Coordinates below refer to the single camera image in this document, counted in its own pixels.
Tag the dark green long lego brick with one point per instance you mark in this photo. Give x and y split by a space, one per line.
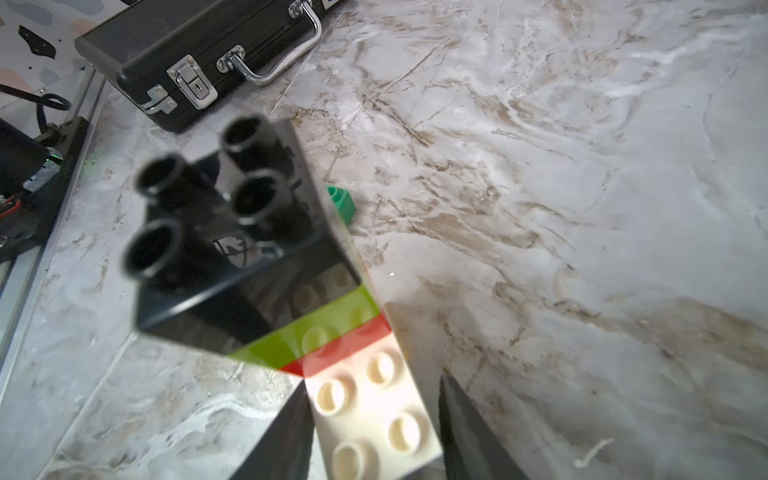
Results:
343 202

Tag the lime green lego brick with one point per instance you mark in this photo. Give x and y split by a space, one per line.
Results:
281 349

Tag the aluminium front rail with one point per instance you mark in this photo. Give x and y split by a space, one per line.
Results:
21 277

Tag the black case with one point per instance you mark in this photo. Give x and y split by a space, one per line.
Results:
174 59

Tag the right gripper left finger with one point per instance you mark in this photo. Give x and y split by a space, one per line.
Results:
284 450

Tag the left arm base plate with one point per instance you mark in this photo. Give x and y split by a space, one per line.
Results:
35 176

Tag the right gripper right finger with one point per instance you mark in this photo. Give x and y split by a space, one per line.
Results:
471 449

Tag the red lego brick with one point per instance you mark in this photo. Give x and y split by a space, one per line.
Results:
340 348

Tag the white long lego brick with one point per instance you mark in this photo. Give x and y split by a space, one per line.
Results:
370 418

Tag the black small lego brick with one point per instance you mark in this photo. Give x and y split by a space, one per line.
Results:
238 243

